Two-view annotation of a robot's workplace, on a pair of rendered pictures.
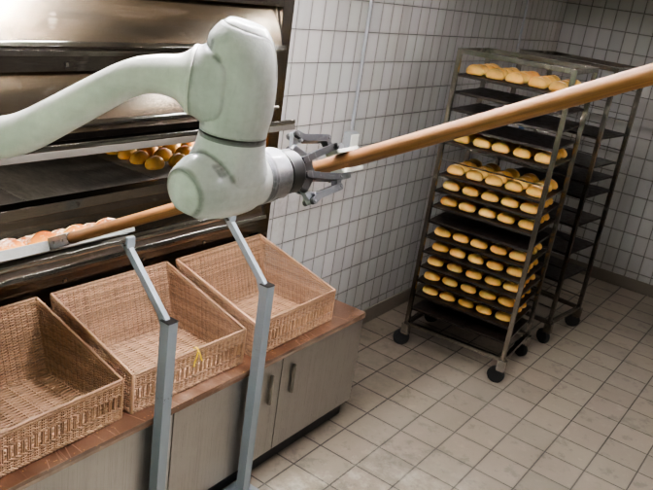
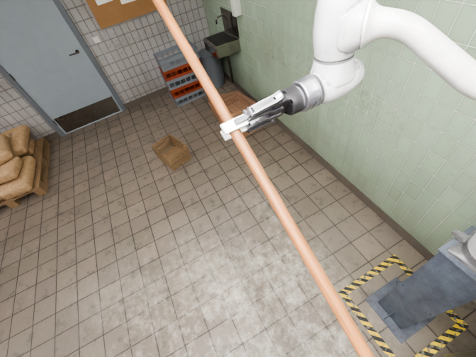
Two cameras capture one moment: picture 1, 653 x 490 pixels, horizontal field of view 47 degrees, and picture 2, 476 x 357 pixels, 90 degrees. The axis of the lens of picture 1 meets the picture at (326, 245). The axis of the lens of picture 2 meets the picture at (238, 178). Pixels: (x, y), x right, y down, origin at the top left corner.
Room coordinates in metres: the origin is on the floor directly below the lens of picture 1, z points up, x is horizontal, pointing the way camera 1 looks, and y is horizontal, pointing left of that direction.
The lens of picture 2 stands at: (1.77, 0.31, 2.13)
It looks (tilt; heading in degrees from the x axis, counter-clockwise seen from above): 50 degrees down; 221
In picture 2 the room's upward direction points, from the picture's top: 15 degrees counter-clockwise
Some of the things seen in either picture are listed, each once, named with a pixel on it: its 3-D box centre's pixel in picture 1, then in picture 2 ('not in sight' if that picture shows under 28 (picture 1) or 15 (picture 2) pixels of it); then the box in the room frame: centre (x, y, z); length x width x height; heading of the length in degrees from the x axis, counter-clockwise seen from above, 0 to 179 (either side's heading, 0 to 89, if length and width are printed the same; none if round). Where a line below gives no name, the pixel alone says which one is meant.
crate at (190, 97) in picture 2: not in sight; (188, 91); (-0.92, -2.57, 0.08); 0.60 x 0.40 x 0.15; 148
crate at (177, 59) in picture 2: not in sight; (176, 55); (-0.92, -2.56, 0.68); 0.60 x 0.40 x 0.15; 147
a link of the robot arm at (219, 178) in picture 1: (219, 175); (336, 75); (1.08, 0.18, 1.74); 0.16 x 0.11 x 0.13; 147
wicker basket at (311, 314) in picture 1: (257, 290); not in sight; (2.97, 0.27, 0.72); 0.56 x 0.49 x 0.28; 147
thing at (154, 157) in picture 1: (148, 143); not in sight; (3.34, 0.88, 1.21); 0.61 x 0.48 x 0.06; 56
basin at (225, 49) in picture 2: not in sight; (223, 52); (-1.09, -1.81, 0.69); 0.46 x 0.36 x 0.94; 56
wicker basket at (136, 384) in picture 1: (151, 329); not in sight; (2.48, 0.60, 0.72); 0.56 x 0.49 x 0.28; 146
